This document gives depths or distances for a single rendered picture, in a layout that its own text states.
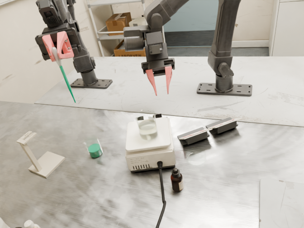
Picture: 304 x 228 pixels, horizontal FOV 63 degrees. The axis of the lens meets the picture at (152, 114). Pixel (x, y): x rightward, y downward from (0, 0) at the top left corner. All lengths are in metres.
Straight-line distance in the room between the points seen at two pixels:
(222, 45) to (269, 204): 0.50
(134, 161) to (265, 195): 0.32
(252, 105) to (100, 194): 0.57
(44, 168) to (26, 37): 1.61
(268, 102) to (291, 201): 0.40
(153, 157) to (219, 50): 0.43
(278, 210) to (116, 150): 0.46
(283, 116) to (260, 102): 0.10
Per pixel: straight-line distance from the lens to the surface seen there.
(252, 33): 3.61
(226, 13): 0.85
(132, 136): 0.68
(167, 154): 0.65
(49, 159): 0.85
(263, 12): 3.52
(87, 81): 1.16
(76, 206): 0.69
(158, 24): 0.77
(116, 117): 0.92
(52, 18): 0.72
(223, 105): 0.91
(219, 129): 0.77
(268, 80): 1.06
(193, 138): 0.74
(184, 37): 3.71
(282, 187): 0.66
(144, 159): 0.66
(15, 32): 2.23
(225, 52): 0.88
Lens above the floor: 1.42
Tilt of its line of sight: 36 degrees down
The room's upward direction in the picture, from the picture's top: 11 degrees counter-clockwise
